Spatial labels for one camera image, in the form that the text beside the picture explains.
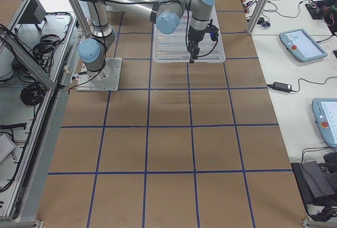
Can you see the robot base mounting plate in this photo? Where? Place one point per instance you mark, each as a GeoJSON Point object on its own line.
{"type": "Point", "coordinates": [107, 80]}

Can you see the black monitor stand base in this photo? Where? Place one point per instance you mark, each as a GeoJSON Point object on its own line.
{"type": "Point", "coordinates": [316, 182]}

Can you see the aluminium frame post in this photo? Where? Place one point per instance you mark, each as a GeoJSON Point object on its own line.
{"type": "Point", "coordinates": [255, 16]}

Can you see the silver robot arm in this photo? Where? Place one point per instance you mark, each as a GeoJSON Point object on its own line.
{"type": "Point", "coordinates": [165, 15]}

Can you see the black power adapter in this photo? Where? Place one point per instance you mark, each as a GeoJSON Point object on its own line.
{"type": "Point", "coordinates": [283, 87]}

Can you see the blue teach pendant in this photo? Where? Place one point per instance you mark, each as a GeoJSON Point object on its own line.
{"type": "Point", "coordinates": [324, 110]}
{"type": "Point", "coordinates": [302, 46]}

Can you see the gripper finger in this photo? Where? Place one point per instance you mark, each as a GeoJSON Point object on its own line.
{"type": "Point", "coordinates": [194, 51]}

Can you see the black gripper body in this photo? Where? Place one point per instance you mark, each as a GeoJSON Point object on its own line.
{"type": "Point", "coordinates": [196, 36]}

